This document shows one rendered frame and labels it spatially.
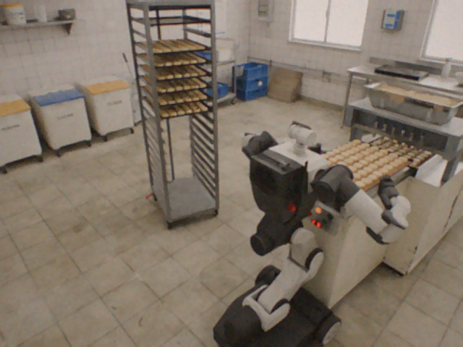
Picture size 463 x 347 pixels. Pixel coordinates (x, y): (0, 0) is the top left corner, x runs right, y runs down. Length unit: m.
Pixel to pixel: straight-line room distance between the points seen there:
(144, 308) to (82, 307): 0.42
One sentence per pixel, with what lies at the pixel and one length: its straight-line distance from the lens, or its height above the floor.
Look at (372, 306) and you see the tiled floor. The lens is 2.56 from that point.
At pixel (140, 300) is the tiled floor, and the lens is 2.48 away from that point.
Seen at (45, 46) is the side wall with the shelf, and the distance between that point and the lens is 5.05.
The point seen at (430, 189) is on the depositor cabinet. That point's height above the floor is 0.80.
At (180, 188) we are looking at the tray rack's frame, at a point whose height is 0.15.
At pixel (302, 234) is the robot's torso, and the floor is 0.82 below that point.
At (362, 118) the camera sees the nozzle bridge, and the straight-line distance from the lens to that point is 2.49.
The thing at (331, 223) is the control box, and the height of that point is 0.78.
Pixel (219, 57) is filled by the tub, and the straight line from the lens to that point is 5.70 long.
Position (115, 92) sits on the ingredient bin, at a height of 0.66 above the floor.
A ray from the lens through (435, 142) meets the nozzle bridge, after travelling 2.32.
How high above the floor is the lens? 1.88
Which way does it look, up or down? 30 degrees down
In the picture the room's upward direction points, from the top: straight up
